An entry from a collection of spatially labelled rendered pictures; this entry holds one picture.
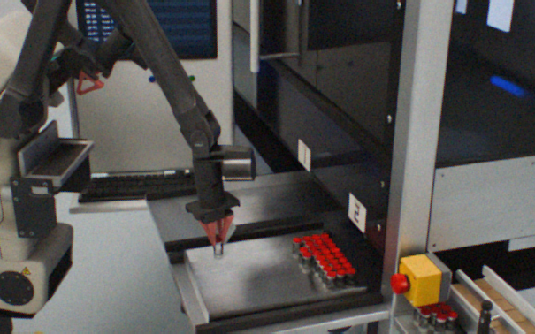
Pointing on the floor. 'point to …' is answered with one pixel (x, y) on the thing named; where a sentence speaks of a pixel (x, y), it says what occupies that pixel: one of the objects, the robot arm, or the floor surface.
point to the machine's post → (415, 142)
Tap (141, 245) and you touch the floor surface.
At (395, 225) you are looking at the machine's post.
